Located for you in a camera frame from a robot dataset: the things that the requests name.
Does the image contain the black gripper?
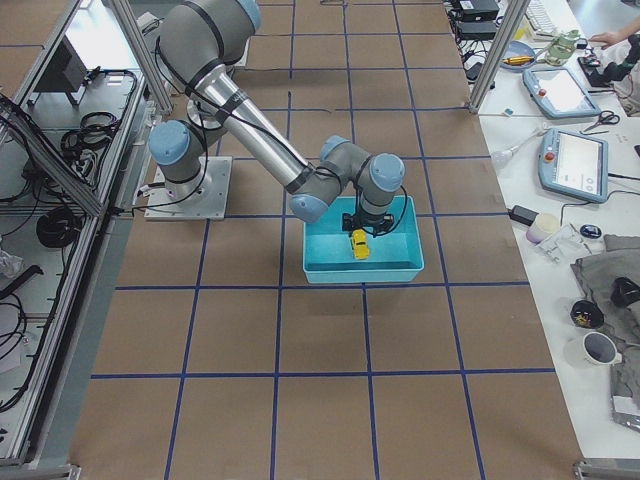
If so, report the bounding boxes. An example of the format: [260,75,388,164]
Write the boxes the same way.
[341,210,393,235]

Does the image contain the yellow beetle toy car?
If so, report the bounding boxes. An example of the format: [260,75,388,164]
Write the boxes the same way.
[350,229,371,260]

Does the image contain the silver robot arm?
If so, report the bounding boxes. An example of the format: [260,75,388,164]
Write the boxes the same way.
[156,1,405,236]

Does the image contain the person hand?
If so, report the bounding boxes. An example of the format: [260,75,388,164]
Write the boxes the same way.
[589,31,627,48]

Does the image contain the light blue plastic bin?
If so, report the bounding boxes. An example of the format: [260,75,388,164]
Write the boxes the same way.
[302,195,424,284]

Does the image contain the white purple cup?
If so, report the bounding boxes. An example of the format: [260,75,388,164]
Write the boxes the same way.
[526,213,560,244]

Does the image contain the lower teach pendant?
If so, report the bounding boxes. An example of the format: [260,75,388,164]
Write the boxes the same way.
[537,129,609,204]

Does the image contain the teach pendant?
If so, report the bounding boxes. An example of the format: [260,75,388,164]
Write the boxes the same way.
[522,68,601,119]
[537,129,609,204]

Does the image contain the blue plate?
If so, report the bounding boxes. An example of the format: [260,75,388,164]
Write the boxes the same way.
[500,41,536,73]

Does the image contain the upper teach pendant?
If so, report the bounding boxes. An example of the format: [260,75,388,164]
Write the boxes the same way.
[522,68,601,119]

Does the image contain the black bowl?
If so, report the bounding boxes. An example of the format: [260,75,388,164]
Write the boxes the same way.
[570,300,604,329]

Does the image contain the grey cloth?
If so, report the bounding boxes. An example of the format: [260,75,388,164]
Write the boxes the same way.
[571,234,639,431]

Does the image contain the white mug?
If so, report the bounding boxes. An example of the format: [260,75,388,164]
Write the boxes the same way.
[564,331,622,368]

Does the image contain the black scissors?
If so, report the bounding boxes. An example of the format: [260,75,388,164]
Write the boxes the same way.
[580,110,620,134]

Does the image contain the black monitor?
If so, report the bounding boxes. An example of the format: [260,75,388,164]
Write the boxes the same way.
[34,36,88,106]

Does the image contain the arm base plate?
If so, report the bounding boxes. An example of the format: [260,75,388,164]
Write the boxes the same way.
[144,155,233,221]

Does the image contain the aluminium corner post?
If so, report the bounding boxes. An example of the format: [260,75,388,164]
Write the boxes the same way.
[467,0,530,114]

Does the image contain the black coiled cable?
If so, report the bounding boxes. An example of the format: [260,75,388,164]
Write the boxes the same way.
[36,205,81,249]

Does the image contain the aluminium frame rail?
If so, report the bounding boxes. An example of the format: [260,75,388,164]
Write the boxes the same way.
[1,94,105,217]

